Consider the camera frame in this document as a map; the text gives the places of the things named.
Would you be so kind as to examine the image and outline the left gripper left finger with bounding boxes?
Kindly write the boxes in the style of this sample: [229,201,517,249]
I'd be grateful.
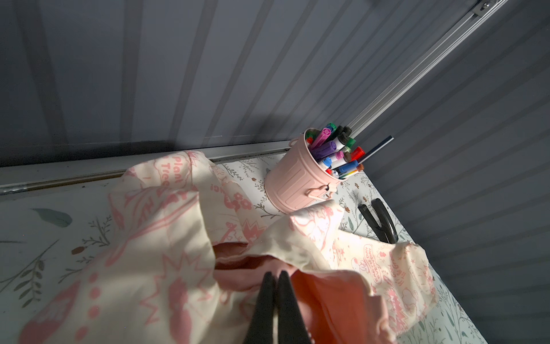
[243,272,276,344]

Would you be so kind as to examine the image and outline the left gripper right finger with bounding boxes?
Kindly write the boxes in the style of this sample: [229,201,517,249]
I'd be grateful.
[276,271,312,344]

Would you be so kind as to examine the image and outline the pink patterned hooded jacket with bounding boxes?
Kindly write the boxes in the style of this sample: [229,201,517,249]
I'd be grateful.
[18,151,438,343]

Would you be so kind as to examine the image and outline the pink pen cup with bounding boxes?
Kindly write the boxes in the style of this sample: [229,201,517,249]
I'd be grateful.
[264,133,342,214]

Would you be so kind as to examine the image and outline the pens in pink cup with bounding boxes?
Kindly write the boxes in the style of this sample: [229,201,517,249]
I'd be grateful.
[303,123,394,181]

